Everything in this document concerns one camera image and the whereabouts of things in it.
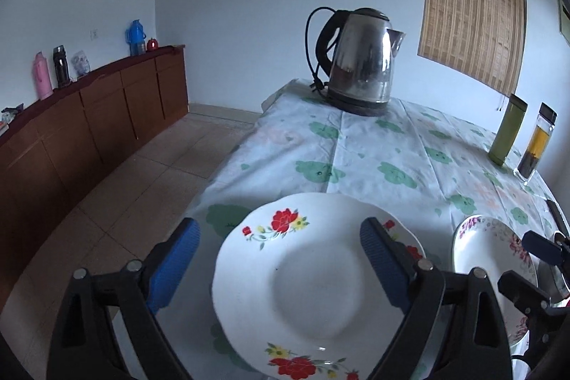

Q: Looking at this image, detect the clear patterned glass jar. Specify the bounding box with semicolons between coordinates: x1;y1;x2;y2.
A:
72;50;91;78

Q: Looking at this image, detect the pink floral rimmed plate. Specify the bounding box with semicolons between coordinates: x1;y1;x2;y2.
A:
451;215;538;348

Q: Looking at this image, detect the small red object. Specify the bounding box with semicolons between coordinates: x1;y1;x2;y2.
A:
147;38;159;51

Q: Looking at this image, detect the stainless electric kettle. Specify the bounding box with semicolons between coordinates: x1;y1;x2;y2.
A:
311;8;405;117

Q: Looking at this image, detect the blue thermos jug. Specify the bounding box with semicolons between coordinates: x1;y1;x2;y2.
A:
126;19;146;56

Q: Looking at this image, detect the red flower white plate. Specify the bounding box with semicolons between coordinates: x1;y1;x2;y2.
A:
212;193;425;379

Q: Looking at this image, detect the green thermos bottle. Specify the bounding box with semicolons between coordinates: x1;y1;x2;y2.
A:
488;94;528;167

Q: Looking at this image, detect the pink thermos flask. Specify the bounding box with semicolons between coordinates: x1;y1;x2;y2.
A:
32;52;53;100

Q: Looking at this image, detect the black smartphone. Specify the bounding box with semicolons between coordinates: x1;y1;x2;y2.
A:
546;200;569;237

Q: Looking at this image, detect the brown wooden sideboard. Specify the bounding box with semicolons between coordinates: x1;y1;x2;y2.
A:
1;45;190;300

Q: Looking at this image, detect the black thermos flask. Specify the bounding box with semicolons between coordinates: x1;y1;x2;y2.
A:
52;45;72;89

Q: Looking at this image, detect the cloud print tablecloth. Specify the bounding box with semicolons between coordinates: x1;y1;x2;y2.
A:
157;80;555;379

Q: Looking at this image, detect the glass tea bottle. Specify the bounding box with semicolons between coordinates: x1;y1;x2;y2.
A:
514;102;558;184

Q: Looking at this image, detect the bamboo window blind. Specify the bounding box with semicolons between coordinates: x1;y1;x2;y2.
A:
418;0;527;97

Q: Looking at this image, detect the stainless steel bowl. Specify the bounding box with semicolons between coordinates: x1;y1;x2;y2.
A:
539;259;569;307

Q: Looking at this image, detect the green wall panel box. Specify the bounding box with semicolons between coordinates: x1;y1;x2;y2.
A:
558;0;570;44

